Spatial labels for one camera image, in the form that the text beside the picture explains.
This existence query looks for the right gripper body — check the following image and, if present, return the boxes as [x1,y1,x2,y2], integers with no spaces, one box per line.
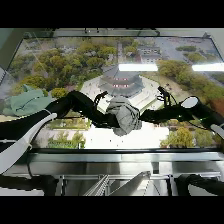
[139,109,164,125]

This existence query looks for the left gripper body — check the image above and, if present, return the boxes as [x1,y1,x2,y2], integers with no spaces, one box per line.
[99,112,121,130]

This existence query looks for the grey garment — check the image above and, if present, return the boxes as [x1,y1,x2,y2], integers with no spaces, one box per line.
[105,95,143,137]

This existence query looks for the pale green garment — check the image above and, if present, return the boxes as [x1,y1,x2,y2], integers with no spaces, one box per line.
[2,84,57,117]

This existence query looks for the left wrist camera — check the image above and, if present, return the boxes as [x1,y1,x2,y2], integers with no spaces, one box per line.
[93,91,110,112]

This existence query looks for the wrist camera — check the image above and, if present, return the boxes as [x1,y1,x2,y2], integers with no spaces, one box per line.
[156,85,173,108]
[93,91,110,112]

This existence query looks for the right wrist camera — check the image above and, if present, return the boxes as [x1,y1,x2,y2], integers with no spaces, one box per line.
[156,85,173,108]

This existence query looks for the silver frame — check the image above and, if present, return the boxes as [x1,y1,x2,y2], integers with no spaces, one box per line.
[0,147,224,197]

